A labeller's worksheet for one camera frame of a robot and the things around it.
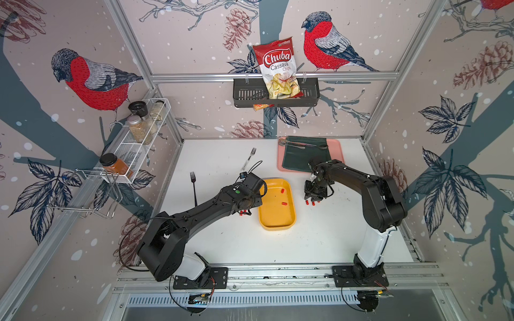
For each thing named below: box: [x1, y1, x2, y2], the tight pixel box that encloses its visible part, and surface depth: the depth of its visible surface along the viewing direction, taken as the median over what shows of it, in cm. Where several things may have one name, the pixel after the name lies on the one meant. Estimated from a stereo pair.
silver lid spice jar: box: [127, 115, 152, 145], surface depth 74 cm
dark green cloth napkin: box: [281, 135, 331, 173], surface depth 120 cm
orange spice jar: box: [99, 152, 134, 179], surface depth 62 cm
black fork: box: [190, 171, 198, 207], surface depth 106 cm
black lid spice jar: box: [127, 100, 155, 126], surface depth 76 cm
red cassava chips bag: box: [252, 36, 304, 100], surface depth 86 cm
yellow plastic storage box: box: [258, 177, 297, 231], surface depth 93 cm
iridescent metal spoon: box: [278, 137, 328, 150], surface depth 120 cm
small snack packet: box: [252, 103, 276, 112], surface depth 92 cm
